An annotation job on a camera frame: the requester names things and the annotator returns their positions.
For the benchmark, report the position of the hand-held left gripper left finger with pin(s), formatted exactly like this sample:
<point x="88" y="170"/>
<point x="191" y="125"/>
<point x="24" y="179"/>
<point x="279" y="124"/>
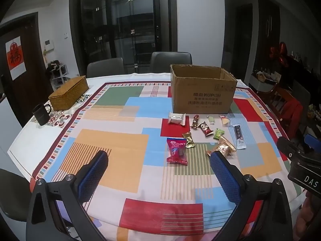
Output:
<point x="92" y="174"/>

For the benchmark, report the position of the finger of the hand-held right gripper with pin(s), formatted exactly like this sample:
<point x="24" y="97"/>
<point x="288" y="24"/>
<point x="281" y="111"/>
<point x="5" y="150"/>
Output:
<point x="313" y="141"/>
<point x="287" y="145"/>

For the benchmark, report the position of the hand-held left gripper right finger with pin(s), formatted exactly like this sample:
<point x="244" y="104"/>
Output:
<point x="225" y="178"/>

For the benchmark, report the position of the golden brown snack packet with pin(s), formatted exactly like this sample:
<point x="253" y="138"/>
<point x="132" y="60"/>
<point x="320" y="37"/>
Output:
<point x="220" y="150"/>

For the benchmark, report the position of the orange clear snack packet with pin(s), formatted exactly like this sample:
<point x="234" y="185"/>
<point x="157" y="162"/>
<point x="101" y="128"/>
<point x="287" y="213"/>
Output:
<point x="228" y="143"/>

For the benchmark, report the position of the dark stick snack packet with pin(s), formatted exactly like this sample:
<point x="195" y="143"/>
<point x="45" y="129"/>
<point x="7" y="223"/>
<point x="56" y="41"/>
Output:
<point x="238" y="136"/>

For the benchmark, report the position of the green snack packet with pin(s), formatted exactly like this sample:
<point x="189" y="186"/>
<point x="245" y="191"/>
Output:
<point x="218" y="133"/>

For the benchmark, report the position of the gold snack packet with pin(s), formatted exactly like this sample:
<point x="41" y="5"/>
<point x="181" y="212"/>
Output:
<point x="188" y="140"/>

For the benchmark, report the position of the dark red snack packet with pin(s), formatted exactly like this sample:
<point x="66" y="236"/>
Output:
<point x="205" y="128"/>

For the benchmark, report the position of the pink snack packet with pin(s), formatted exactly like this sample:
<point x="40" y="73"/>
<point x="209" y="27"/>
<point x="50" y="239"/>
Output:
<point x="176" y="152"/>

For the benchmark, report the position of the clear packet yellow wafer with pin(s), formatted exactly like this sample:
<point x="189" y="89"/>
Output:
<point x="225" y="121"/>

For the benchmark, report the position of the pale green candy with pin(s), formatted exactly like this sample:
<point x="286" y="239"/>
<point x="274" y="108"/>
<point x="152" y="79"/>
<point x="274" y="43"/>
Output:
<point x="210" y="119"/>

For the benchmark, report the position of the red gold twisted candy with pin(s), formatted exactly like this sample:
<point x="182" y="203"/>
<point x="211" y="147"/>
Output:
<point x="195" y="122"/>

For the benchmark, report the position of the white snack packet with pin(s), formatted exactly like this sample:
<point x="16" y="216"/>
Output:
<point x="175" y="119"/>

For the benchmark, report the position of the brown cardboard box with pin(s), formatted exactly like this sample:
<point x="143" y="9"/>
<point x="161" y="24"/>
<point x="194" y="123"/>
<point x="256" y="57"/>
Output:
<point x="200" y="98"/>

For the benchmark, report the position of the person's right hand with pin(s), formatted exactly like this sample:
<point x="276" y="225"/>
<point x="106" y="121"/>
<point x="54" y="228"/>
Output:
<point x="309" y="218"/>

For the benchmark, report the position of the colourful geometric tablecloth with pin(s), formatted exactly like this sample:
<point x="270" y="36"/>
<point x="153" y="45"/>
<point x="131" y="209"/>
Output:
<point x="112" y="155"/>

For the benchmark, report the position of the red cloth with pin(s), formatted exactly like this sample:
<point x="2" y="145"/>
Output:
<point x="293" y="116"/>

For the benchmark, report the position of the wooden chair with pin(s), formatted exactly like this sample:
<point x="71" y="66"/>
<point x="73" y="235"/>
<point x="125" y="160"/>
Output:
<point x="278" y="100"/>

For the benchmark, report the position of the grey dining chair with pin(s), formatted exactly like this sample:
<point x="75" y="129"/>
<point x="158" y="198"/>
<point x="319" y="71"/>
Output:
<point x="105" y="67"/>
<point x="12" y="195"/>
<point x="302" y="90"/>
<point x="170" y="60"/>

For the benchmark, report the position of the floral tile table runner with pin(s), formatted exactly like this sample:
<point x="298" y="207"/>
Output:
<point x="60" y="120"/>

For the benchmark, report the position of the white low cabinet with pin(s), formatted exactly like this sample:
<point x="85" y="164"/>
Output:
<point x="262" y="84"/>

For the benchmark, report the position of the black mug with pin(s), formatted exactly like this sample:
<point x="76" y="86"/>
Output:
<point x="40" y="114"/>

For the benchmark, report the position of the woven rattan lidded box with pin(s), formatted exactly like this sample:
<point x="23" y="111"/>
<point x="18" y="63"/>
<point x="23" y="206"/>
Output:
<point x="67" y="93"/>

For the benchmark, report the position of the red foil balloon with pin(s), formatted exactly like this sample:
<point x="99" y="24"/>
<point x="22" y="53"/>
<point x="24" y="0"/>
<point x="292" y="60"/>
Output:
<point x="279" y="52"/>

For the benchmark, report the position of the white shoe rack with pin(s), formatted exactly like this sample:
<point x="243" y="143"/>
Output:
<point x="59" y="76"/>

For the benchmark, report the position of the dark tall cabinet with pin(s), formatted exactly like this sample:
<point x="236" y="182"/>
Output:
<point x="268" y="30"/>

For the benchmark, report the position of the dark wooden door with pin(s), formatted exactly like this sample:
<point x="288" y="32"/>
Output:
<point x="32" y="55"/>

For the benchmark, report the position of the white intercom panel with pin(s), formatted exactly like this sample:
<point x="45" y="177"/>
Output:
<point x="49" y="45"/>

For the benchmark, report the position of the red door poster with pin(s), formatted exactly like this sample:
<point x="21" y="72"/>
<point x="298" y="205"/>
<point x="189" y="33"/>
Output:
<point x="15" y="57"/>

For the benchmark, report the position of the glass sliding door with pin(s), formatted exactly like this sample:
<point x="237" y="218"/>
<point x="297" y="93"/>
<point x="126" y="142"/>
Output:
<point x="125" y="30"/>

